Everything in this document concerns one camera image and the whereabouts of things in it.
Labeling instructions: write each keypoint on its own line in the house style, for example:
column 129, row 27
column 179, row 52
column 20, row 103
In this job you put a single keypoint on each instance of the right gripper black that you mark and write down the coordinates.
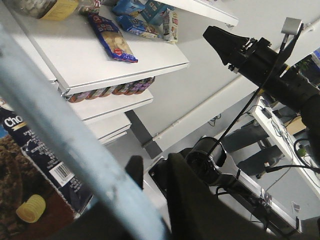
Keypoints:
column 254, row 59

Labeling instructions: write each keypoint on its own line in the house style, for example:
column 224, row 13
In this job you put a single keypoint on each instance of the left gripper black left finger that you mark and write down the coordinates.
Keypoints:
column 135, row 169

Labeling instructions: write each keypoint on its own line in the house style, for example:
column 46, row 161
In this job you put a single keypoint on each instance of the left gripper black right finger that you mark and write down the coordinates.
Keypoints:
column 196, row 214

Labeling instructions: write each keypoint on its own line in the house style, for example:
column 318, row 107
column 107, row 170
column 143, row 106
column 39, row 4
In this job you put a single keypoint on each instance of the Chocofello cookie box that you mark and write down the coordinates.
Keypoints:
column 39, row 195

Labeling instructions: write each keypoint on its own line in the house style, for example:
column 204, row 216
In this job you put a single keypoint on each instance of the light blue plastic basket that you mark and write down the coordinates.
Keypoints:
column 30, row 94

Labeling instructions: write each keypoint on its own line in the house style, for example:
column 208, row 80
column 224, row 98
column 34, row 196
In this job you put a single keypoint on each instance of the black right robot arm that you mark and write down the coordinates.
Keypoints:
column 301, row 96

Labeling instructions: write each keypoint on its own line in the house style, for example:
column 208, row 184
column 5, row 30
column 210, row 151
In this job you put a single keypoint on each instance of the black robot base head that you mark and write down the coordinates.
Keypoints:
column 206, row 164

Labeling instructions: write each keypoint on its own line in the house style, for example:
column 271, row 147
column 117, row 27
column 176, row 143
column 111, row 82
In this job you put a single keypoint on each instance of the white office desk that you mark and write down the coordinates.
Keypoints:
column 284, row 141

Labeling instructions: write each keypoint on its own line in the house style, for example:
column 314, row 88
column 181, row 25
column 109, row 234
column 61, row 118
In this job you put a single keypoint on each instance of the dark purple snack packs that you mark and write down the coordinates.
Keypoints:
column 130, row 88

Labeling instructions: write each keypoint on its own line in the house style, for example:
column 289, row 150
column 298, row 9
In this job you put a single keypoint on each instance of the white snack shelf unit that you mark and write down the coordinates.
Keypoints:
column 189, row 76

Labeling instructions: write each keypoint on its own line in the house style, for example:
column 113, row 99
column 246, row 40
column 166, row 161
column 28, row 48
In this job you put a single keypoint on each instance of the green fruit on desk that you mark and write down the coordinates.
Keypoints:
column 301, row 152

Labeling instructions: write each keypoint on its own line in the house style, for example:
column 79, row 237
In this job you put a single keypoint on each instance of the blue biscuit box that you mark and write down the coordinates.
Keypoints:
column 137, row 27

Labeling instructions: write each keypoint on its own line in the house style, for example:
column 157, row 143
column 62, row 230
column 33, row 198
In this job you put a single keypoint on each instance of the blue cookie bag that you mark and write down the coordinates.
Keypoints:
column 111, row 38

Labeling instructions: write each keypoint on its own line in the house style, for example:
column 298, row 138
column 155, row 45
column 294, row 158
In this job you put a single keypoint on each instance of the yellow-label clear jar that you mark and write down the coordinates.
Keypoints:
column 52, row 10

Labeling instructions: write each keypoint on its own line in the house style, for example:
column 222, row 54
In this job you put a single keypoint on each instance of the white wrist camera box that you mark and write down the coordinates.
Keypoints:
column 291, row 26

